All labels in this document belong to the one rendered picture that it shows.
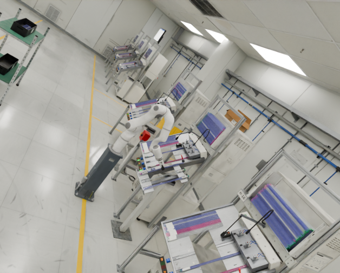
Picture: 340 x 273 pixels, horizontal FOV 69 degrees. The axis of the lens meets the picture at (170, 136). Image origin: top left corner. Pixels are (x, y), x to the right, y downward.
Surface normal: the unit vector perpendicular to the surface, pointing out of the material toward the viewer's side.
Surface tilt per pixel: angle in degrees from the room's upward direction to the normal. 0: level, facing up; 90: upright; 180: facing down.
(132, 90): 90
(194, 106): 90
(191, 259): 44
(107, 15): 90
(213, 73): 90
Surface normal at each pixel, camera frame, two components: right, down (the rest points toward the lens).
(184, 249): -0.10, -0.85
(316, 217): -0.76, -0.45
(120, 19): 0.24, 0.48
